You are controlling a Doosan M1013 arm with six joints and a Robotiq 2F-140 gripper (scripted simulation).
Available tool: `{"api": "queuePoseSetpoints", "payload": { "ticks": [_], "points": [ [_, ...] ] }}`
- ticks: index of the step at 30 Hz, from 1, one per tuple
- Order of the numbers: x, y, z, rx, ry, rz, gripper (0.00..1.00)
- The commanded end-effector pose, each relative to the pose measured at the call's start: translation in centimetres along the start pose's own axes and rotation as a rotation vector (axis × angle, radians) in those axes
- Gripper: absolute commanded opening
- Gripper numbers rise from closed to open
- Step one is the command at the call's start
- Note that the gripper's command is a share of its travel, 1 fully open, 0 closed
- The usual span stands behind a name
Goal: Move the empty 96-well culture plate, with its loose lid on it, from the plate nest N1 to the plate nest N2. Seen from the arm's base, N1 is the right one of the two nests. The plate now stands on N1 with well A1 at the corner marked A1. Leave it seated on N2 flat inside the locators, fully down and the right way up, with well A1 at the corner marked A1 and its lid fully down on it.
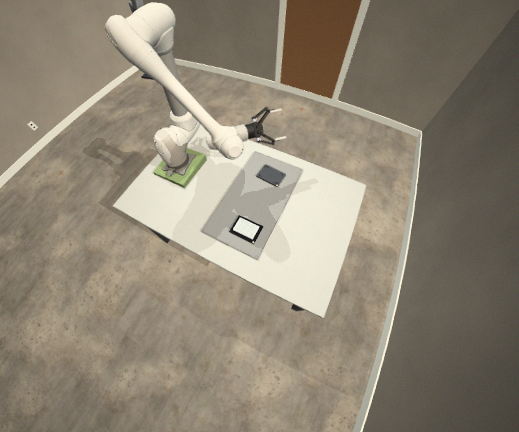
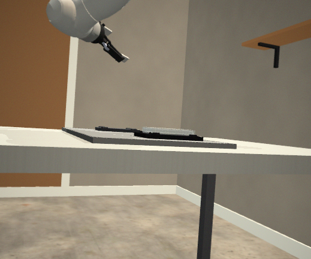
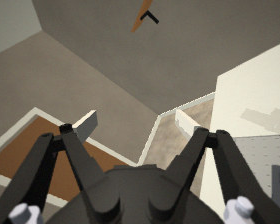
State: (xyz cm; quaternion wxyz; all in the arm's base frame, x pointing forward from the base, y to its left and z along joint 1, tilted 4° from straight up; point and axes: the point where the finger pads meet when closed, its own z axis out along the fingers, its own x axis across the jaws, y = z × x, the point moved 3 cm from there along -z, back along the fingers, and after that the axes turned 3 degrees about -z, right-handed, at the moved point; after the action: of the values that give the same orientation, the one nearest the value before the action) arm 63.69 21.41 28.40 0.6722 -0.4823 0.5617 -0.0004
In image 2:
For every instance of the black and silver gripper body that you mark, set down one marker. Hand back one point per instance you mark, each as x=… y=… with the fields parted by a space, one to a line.
x=100 y=38

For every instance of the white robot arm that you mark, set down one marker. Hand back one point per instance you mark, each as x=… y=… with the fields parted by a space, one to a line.
x=80 y=18

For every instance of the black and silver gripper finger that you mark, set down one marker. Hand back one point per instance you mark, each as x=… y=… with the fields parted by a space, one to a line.
x=112 y=51
x=107 y=31

